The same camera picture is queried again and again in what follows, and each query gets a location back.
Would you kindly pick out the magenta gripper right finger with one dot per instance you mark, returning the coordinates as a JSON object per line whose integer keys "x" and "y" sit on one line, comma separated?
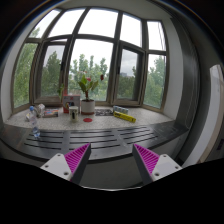
{"x": 152, "y": 166}

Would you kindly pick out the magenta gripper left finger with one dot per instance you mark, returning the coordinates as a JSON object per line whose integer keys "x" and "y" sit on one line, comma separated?
{"x": 69, "y": 166}

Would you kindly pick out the clear plastic water bottle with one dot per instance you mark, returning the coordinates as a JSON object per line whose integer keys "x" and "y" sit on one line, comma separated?
{"x": 33, "y": 122}

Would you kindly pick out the red round coaster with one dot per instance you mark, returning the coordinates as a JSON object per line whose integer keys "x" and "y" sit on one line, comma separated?
{"x": 87, "y": 120}

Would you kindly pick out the white mug with print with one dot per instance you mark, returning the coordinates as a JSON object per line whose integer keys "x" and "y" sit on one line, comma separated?
{"x": 73, "y": 113}

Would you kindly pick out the yellow glue box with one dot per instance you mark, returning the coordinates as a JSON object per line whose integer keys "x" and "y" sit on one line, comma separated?
{"x": 124, "y": 116}

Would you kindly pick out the potted plant in white pot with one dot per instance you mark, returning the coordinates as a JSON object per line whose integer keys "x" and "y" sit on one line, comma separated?
{"x": 87, "y": 104}

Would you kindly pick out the white wrapped package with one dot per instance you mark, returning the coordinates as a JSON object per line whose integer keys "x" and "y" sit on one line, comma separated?
{"x": 39, "y": 111}

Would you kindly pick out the light blue small box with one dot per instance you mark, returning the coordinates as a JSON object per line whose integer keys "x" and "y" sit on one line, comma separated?
{"x": 120, "y": 109}

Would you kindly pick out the red and white filament box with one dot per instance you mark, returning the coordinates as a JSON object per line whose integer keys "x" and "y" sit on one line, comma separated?
{"x": 70, "y": 100}

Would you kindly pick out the bay window frame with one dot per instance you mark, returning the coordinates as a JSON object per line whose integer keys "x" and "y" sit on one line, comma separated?
{"x": 124, "y": 52}

